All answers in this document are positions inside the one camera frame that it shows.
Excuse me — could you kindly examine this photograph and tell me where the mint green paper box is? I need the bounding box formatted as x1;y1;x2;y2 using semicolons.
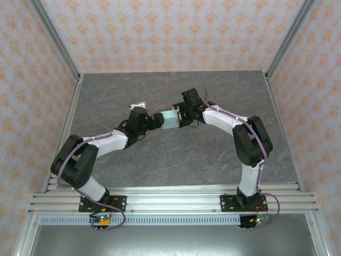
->
160;109;178;130

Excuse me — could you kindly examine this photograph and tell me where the narrow aluminium cross beam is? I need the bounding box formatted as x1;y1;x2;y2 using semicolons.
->
43;185;304;195

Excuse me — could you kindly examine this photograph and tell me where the wide aluminium mounting beam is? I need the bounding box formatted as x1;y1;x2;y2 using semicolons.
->
28;193;319;214

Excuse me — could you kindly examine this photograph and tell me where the yellow green left circuit board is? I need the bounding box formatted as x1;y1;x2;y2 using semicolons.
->
91;213;113;228

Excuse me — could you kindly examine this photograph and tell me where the grey metal shelf sheet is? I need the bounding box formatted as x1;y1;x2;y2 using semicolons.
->
28;225;315;256

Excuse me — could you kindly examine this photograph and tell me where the green lit right circuit board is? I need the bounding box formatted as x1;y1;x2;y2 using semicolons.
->
249;215;273;228

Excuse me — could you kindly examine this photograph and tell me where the aluminium table side rail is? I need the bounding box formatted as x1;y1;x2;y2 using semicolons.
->
42;73;85;193
263;71;304;193

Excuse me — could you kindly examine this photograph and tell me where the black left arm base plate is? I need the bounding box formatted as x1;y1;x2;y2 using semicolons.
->
78;195;127;213

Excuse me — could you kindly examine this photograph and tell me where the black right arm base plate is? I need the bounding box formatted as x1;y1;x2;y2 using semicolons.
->
220;194;267;213

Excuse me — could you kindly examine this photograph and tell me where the grey slotted cable duct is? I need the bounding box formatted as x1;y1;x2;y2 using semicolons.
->
39;214;242;226

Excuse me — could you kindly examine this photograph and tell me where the aluminium frame post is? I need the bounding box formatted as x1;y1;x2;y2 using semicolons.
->
265;0;318;81
28;0;82;81

